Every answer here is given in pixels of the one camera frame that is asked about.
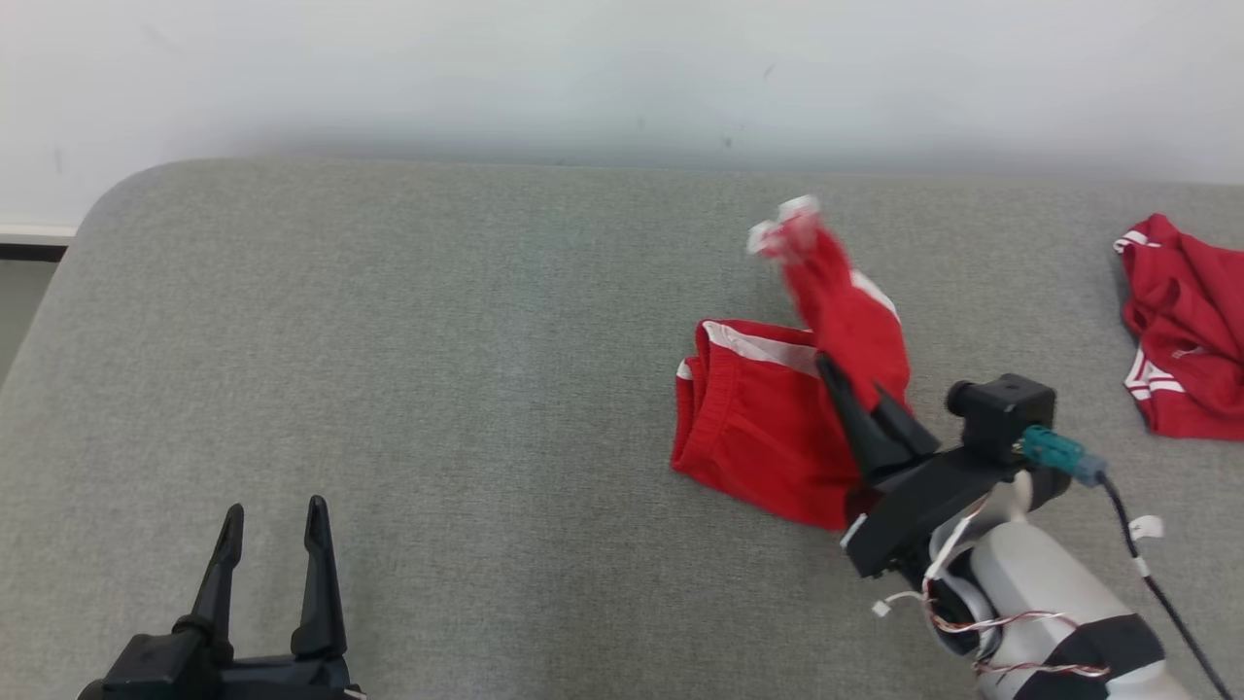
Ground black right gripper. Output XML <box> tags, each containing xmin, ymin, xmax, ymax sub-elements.
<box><xmin>814</xmin><ymin>353</ymin><xmax>1031</xmax><ymax>581</ymax></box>

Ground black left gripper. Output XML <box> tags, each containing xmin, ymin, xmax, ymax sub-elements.
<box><xmin>78</xmin><ymin>495</ymin><xmax>365</xmax><ymax>700</ymax></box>

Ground red shorts with white trim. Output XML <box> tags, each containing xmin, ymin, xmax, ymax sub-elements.
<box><xmin>671</xmin><ymin>194</ymin><xmax>915</xmax><ymax>533</ymax></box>

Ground red Bulls 23 jersey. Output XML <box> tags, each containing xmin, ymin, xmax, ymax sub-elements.
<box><xmin>1114</xmin><ymin>214</ymin><xmax>1244</xmax><ymax>441</ymax></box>

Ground grey fabric sofa seat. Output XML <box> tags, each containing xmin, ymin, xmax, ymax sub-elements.
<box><xmin>0</xmin><ymin>157</ymin><xmax>1244</xmax><ymax>700</ymax></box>

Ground teal cable connector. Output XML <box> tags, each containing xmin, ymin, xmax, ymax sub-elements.
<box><xmin>1019</xmin><ymin>425</ymin><xmax>1109</xmax><ymax>487</ymax></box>

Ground thin red white wires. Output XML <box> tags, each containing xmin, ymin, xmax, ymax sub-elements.
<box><xmin>870</xmin><ymin>501</ymin><xmax>1111</xmax><ymax>679</ymax></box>

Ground thin black camera cable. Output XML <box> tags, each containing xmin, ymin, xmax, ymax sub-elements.
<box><xmin>1096</xmin><ymin>474</ymin><xmax>1237</xmax><ymax>700</ymax></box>

